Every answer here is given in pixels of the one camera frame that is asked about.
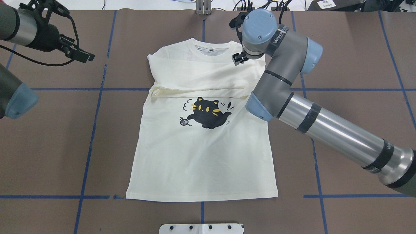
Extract aluminium frame post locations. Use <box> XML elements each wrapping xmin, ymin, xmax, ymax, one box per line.
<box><xmin>195</xmin><ymin>0</ymin><xmax>212</xmax><ymax>15</ymax></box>

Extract brown paper table cover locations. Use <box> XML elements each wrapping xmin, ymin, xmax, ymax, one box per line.
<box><xmin>1</xmin><ymin>9</ymin><xmax>415</xmax><ymax>234</ymax></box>

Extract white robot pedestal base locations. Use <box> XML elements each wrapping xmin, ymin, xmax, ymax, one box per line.
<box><xmin>159</xmin><ymin>223</ymin><xmax>245</xmax><ymax>234</ymax></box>

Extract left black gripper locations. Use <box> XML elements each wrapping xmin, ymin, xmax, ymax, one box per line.
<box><xmin>31</xmin><ymin>23</ymin><xmax>95</xmax><ymax>63</ymax></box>

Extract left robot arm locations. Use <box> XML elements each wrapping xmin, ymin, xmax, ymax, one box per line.
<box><xmin>0</xmin><ymin>0</ymin><xmax>95</xmax><ymax>119</ymax></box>

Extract grey usb hub orange ports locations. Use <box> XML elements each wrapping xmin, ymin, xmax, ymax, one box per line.
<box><xmin>260</xmin><ymin>0</ymin><xmax>292</xmax><ymax>11</ymax></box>

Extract black box with label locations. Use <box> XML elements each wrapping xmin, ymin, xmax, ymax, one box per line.
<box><xmin>307</xmin><ymin>0</ymin><xmax>366</xmax><ymax>12</ymax></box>

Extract cream long-sleeve cat shirt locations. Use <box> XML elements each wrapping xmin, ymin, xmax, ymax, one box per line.
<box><xmin>126</xmin><ymin>38</ymin><xmax>278</xmax><ymax>202</ymax></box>

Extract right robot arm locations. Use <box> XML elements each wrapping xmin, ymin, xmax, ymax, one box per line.
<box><xmin>230</xmin><ymin>8</ymin><xmax>416</xmax><ymax>197</ymax></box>

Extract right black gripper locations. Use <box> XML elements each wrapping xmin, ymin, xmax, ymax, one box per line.
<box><xmin>232</xmin><ymin>52</ymin><xmax>249</xmax><ymax>65</ymax></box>

